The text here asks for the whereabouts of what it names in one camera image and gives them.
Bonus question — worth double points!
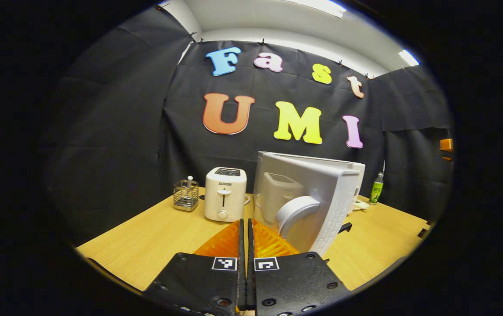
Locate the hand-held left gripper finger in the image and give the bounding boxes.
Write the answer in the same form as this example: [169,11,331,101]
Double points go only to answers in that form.
[143,218,246,316]
[247,218,351,316]

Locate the white microwave oven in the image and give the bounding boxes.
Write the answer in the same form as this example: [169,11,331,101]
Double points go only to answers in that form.
[253,151,366,257]

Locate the white toaster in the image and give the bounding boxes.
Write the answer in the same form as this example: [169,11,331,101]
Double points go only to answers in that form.
[204,167,248,223]

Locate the green label drink bottle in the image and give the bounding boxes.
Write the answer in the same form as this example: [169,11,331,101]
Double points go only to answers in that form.
[369,172,384,205]

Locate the small ceiling light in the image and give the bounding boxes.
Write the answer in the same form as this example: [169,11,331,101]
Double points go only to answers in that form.
[398,49,420,67]

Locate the long ceiling light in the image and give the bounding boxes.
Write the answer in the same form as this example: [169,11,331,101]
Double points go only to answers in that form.
[293,0,347,18]

